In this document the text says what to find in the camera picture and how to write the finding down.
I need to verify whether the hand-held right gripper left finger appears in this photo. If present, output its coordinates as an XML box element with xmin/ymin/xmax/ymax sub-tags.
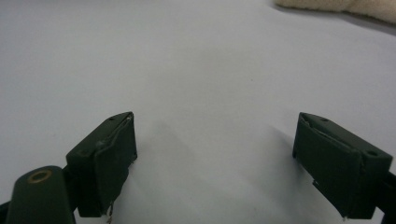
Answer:
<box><xmin>65</xmin><ymin>111</ymin><xmax>138</xmax><ymax>218</ymax></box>

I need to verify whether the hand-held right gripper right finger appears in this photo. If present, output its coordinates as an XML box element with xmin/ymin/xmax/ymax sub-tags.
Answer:
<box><xmin>291</xmin><ymin>112</ymin><xmax>394</xmax><ymax>220</ymax></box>

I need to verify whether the cream fleece cloth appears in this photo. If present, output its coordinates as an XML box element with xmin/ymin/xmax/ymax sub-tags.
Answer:
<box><xmin>274</xmin><ymin>0</ymin><xmax>396</xmax><ymax>25</ymax></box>

